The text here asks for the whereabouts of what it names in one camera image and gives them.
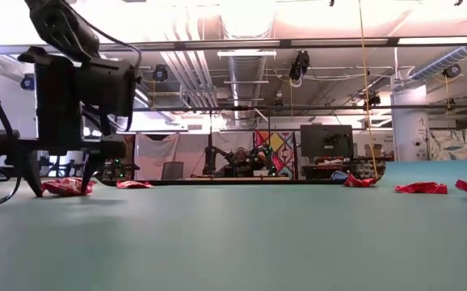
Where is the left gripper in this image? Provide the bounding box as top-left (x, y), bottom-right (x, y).
top-left (0, 55), bottom-right (128, 198)

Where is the white cloth backdrop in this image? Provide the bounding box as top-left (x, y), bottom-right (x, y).
top-left (135, 131), bottom-right (255, 181)

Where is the person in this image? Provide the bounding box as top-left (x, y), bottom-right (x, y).
top-left (232, 147), bottom-right (267, 178)

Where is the green table mat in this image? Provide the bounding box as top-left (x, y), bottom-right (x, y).
top-left (0, 159), bottom-right (467, 291)

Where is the colourful patterned panel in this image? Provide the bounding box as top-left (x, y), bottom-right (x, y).
top-left (253, 129), bottom-right (296, 179)

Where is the black monitor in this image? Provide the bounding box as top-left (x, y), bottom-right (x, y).
top-left (300, 124), bottom-right (355, 159)

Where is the cluttered workbench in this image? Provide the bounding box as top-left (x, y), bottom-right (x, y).
top-left (301, 156), bottom-right (387, 180)

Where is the white round pillar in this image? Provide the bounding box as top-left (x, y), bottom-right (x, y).
top-left (391, 86), bottom-right (431, 162)

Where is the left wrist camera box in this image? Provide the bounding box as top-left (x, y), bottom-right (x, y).
top-left (74, 59), bottom-right (138, 119)

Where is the black ceiling cable reel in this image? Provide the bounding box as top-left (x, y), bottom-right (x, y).
top-left (288, 50), bottom-right (311, 88)
top-left (19, 74), bottom-right (36, 91)
top-left (442, 63), bottom-right (462, 79)
top-left (152, 64), bottom-right (169, 82)

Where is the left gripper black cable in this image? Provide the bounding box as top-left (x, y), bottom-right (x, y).
top-left (83, 19), bottom-right (144, 134)

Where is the silver ventilation duct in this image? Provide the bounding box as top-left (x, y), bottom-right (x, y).
top-left (221, 0), bottom-right (277, 120)

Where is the yellow hanging cable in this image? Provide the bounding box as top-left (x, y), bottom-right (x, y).
top-left (356, 0), bottom-right (380, 179)

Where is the blue ventilation duct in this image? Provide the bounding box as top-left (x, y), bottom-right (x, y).
top-left (409, 27), bottom-right (467, 81)

